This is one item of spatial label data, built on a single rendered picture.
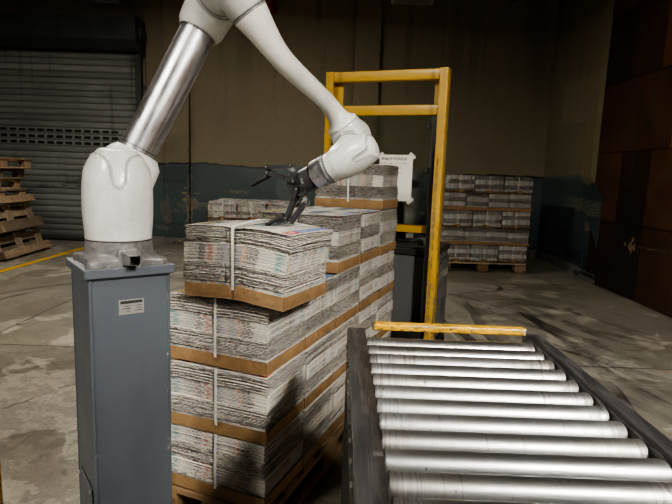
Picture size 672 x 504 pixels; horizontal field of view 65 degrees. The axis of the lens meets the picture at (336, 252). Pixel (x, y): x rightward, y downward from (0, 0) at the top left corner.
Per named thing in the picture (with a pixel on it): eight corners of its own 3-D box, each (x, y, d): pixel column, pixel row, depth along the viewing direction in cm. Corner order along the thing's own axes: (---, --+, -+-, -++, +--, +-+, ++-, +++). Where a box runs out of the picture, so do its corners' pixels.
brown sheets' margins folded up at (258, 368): (168, 484, 182) (166, 343, 175) (308, 372, 289) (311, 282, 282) (265, 513, 169) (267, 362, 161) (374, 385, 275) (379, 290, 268)
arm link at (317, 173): (330, 182, 153) (313, 190, 155) (341, 182, 161) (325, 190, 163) (317, 153, 153) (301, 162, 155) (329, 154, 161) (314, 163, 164)
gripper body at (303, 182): (303, 163, 156) (278, 176, 160) (314, 189, 156) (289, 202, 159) (314, 163, 163) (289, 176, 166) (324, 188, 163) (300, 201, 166)
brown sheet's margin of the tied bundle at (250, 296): (237, 300, 158) (238, 286, 158) (285, 284, 184) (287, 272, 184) (283, 312, 152) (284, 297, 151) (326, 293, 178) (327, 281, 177)
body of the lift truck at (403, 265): (328, 356, 359) (332, 240, 348) (355, 334, 410) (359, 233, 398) (429, 373, 334) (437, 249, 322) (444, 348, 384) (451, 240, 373)
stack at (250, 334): (167, 522, 184) (164, 291, 172) (307, 397, 292) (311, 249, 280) (264, 555, 170) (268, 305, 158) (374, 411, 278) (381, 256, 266)
